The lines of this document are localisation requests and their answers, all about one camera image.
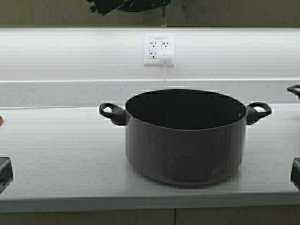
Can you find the large dark grey pot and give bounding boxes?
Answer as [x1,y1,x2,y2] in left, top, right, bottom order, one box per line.
[99,89,272,186]

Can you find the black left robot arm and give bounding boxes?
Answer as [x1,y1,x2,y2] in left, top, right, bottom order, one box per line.
[87,0,172,15]

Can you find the right robot base block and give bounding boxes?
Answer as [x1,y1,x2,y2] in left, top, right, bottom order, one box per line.
[290,158,300,190]

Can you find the left robot base block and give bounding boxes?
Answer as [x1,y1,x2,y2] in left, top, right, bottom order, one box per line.
[0,157,14,194]

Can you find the small dark grey pot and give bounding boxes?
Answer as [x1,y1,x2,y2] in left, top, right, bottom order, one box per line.
[287,84,300,99]

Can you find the right wooden drawer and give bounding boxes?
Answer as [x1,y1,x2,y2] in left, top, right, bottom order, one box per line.
[175,207,300,225]

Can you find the red plate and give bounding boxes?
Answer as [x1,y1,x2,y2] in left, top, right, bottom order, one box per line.
[0,116,4,126]

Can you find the white plug with cable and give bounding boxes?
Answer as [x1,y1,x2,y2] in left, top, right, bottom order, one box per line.
[160,53,170,87]

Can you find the white wall outlet plate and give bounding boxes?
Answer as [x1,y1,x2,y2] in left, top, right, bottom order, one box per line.
[144,34,175,67]

